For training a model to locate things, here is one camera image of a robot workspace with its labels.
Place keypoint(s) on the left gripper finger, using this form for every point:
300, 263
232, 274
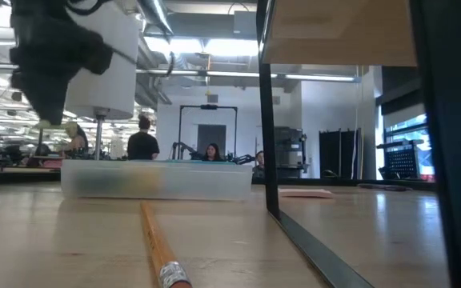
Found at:
50, 104

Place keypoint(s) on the blue lid clear pencil case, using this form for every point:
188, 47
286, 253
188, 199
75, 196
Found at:
198, 182

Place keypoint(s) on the orange wooden pencil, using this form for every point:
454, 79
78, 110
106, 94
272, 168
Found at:
156, 240

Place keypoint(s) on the pink sticky note pad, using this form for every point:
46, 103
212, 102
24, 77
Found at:
306, 193

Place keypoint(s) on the dark brown pen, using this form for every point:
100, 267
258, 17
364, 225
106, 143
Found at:
384, 186

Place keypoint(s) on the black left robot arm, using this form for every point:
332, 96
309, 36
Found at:
42, 10

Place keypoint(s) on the black background robot arm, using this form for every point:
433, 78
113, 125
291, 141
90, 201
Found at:
176, 151
240, 159

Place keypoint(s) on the person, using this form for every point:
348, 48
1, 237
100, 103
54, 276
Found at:
212, 153
76, 140
142, 142
259, 162

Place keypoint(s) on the white cylinder shade lamp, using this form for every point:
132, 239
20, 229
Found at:
122, 88

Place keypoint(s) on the grey door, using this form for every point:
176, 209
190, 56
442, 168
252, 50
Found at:
211, 134

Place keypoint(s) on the black equipment rack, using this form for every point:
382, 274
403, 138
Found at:
290, 148

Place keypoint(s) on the black cabinet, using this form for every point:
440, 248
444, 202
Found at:
338, 154

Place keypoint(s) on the black pegboard cart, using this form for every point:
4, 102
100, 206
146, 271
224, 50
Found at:
400, 162

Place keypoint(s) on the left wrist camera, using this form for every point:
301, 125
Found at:
101, 54

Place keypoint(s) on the black background gantry frame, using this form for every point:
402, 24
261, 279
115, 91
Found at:
208, 107

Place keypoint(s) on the wooden shelf black frame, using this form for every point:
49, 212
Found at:
334, 32

